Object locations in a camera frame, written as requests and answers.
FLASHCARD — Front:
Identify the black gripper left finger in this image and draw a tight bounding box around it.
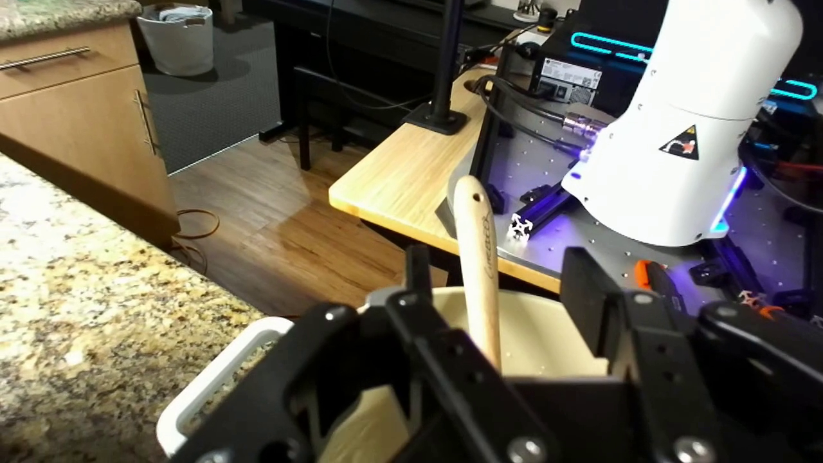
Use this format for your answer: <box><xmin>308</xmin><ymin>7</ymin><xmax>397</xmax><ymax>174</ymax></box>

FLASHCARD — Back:
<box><xmin>164</xmin><ymin>246</ymin><xmax>551</xmax><ymax>463</ymax></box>

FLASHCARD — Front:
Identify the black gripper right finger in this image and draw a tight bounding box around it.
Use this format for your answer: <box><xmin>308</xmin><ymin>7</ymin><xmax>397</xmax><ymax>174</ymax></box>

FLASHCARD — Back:
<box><xmin>561</xmin><ymin>246</ymin><xmax>823</xmax><ymax>463</ymax></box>

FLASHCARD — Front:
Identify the wooden spoon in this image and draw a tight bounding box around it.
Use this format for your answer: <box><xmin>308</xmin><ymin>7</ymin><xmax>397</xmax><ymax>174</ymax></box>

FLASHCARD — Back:
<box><xmin>452</xmin><ymin>174</ymin><xmax>501</xmax><ymax>366</ymax></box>

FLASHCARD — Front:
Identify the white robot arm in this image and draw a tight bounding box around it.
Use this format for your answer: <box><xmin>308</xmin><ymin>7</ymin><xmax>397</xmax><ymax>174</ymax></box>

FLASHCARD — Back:
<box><xmin>156</xmin><ymin>0</ymin><xmax>823</xmax><ymax>463</ymax></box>

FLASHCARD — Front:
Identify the wooden work table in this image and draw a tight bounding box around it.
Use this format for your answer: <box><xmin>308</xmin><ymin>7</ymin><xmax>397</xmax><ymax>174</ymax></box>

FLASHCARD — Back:
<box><xmin>326</xmin><ymin>67</ymin><xmax>568</xmax><ymax>296</ymax></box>

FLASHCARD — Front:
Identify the white waste bin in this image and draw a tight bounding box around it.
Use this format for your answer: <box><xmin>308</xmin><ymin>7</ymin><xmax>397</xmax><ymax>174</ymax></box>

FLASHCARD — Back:
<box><xmin>136</xmin><ymin>4</ymin><xmax>214</xmax><ymax>78</ymax></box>

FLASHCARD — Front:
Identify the wooden lower cabinet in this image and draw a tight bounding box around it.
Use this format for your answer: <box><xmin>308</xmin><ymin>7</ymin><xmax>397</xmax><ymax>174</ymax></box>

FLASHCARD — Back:
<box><xmin>0</xmin><ymin>20</ymin><xmax>181</xmax><ymax>246</ymax></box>

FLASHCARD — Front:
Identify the white pot with handles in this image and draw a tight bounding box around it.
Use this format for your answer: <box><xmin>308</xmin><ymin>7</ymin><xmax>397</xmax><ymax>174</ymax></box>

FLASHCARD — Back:
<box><xmin>156</xmin><ymin>287</ymin><xmax>606</xmax><ymax>463</ymax></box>

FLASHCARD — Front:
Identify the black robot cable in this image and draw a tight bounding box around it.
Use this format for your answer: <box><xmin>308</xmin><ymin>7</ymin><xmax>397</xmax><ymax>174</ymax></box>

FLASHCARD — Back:
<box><xmin>466</xmin><ymin>48</ymin><xmax>619</xmax><ymax>165</ymax></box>

